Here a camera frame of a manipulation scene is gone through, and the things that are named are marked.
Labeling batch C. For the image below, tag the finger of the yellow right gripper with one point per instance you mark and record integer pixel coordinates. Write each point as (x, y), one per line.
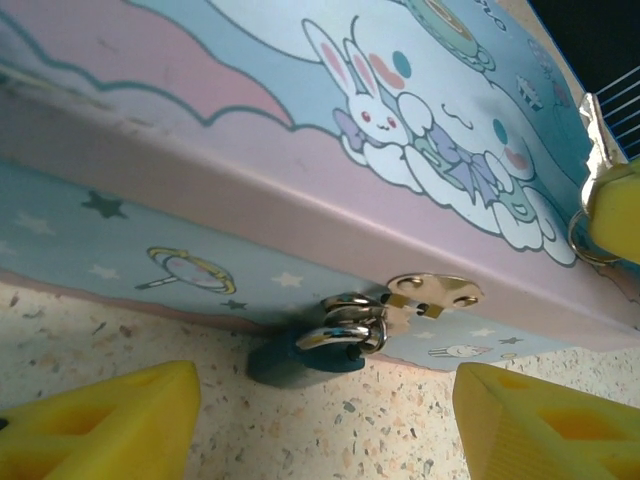
(617, 215)

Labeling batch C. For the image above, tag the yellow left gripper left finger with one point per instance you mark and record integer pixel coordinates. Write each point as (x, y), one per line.
(100, 430)

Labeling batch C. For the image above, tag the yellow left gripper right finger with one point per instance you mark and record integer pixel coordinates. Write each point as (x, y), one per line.
(550, 430)

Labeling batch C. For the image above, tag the small blue padlock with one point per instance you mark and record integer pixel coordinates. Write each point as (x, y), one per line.
(285, 365)

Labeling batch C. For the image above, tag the brass hasp latch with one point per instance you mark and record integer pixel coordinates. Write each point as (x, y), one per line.
(440, 287)

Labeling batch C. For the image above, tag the pastel cartoon tin box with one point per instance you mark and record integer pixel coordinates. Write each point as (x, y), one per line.
(200, 150)

